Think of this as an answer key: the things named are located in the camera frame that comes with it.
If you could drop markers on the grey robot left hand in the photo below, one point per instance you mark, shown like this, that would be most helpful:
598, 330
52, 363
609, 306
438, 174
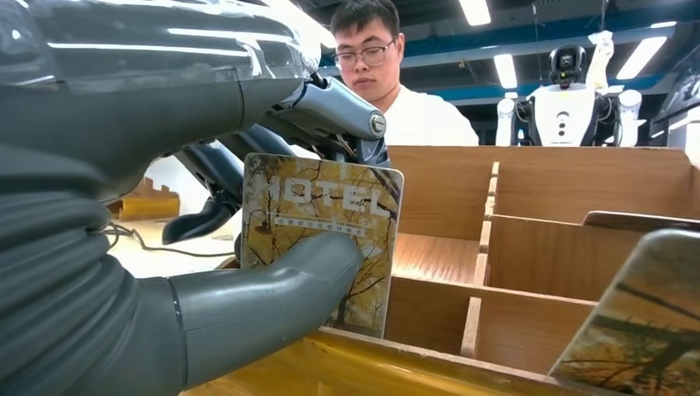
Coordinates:
137, 82

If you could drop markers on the autumn tree print hotel card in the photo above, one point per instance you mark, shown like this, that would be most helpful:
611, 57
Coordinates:
322, 207
645, 328
640, 221

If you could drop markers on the person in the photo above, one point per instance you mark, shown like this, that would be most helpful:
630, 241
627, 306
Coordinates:
426, 120

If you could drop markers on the ceiling light panel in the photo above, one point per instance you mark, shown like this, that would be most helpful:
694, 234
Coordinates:
641, 57
505, 71
474, 11

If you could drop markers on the white humanoid robot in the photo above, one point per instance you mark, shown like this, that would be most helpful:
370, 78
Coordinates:
563, 115

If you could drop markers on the wooden compartment box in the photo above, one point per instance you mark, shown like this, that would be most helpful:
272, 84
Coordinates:
536, 262

